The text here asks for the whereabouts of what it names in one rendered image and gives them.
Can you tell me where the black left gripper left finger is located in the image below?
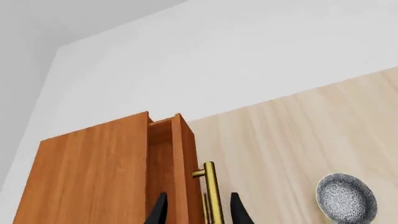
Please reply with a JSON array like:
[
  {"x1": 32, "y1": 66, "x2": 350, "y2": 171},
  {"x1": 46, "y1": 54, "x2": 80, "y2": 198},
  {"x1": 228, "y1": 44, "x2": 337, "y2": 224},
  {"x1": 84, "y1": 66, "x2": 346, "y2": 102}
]
[{"x1": 145, "y1": 192, "x2": 169, "y2": 224}]

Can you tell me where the grey patterned bowl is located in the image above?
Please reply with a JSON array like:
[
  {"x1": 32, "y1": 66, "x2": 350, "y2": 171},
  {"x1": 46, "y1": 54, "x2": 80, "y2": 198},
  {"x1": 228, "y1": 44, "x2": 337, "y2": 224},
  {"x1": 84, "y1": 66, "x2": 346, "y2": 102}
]
[{"x1": 315, "y1": 172, "x2": 378, "y2": 224}]

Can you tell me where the brass bar drawer handle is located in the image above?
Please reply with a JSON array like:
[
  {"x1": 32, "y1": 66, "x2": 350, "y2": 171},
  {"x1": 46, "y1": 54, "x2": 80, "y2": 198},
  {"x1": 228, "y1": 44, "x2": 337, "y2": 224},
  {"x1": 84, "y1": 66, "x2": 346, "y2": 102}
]
[{"x1": 191, "y1": 161, "x2": 226, "y2": 224}]

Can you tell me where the brown wooden cabinet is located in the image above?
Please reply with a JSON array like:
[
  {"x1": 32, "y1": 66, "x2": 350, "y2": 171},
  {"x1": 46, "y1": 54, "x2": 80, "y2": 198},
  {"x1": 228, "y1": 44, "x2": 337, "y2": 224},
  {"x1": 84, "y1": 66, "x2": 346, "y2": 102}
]
[{"x1": 12, "y1": 111, "x2": 155, "y2": 224}]

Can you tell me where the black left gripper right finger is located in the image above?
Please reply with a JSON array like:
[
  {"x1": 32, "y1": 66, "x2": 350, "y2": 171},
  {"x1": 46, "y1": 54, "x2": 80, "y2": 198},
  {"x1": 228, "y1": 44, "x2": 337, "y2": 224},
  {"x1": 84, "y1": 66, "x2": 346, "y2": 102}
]
[{"x1": 229, "y1": 191, "x2": 256, "y2": 224}]

